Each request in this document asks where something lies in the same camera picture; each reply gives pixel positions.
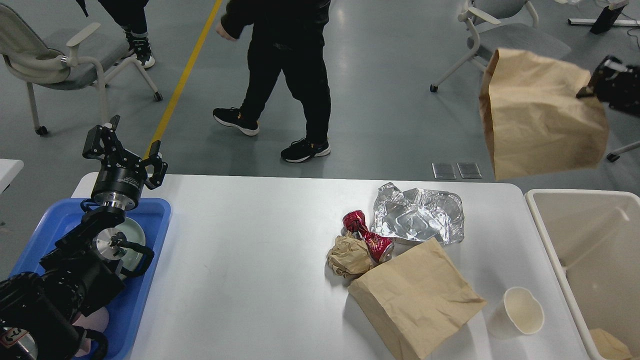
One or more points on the green plate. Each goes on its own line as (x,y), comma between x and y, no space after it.
(135,234)

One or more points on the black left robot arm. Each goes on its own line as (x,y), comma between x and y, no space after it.
(86,268)

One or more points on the metal floor socket plate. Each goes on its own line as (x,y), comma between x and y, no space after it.
(444,171)

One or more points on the white paper cup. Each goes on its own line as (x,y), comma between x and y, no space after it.
(518,314)

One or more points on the beige plastic bin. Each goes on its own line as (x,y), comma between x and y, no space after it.
(592,239)

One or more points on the grey chair left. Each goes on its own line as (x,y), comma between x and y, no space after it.
(67,60)

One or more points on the person with black sneakers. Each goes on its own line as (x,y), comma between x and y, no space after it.
(130,15)

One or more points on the red foil wrapper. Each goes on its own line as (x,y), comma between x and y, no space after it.
(380,248)

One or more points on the brown paper bag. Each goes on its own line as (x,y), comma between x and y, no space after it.
(532,119)
(416,300)

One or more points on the blue plastic tray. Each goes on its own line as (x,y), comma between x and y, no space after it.
(126,310)

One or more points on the brown paper ball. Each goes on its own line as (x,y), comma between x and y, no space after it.
(349,257)

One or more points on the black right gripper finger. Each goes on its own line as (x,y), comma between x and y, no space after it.
(603,83)

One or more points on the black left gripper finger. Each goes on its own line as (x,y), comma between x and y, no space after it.
(158,165)
(102,144)

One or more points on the brown paper in bin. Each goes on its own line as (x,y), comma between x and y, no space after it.
(608,346)

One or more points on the desk foot top right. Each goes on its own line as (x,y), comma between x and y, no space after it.
(608,18)

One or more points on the aluminium foil tray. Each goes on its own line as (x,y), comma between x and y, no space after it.
(417,215)

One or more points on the pink mug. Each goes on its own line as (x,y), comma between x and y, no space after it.
(97,321)

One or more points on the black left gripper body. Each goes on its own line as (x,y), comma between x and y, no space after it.
(118,186)

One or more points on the person in black trousers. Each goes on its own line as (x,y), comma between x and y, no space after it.
(287,39)

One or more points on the chair leg right edge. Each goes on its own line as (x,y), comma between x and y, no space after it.
(616,154)

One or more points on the grey chair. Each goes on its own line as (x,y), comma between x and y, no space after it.
(484,20)
(67,60)

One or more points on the grey chair right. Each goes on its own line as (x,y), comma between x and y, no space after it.
(484,20)

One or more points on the white table corner left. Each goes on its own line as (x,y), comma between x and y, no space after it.
(9,169)

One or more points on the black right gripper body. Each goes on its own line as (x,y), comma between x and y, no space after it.
(629,100)

